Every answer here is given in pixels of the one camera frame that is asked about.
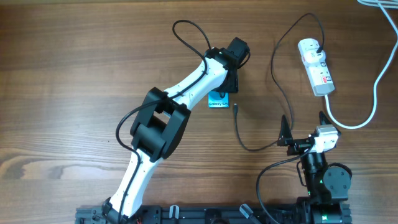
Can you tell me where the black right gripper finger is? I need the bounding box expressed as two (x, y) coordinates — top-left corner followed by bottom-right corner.
(278, 115), (292, 141)
(318, 111), (341, 136)

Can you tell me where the light blue Galaxy smartphone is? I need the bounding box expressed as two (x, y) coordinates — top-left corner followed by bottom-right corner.
(208, 91), (229, 108)

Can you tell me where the black USB charger cable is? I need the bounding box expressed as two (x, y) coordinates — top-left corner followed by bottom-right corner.
(233, 12), (326, 152)

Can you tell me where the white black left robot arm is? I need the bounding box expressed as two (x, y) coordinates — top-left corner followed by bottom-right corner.
(102, 37), (250, 223)

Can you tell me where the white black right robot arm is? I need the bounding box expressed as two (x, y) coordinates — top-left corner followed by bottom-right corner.
(277, 111), (353, 224)

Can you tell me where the white charger plug adapter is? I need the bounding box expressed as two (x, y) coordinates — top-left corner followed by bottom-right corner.
(302, 49), (326, 65)

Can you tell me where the white power strip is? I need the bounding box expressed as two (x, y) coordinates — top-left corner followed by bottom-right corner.
(298, 38), (335, 96)

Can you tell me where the white power strip cord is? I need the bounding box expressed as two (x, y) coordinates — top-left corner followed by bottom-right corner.
(324, 2), (398, 130)

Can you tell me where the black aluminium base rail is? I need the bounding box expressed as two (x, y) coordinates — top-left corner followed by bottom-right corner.
(75, 203), (352, 224)

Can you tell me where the white cables top corner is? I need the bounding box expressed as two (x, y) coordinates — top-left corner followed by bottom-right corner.
(356, 0), (398, 9)

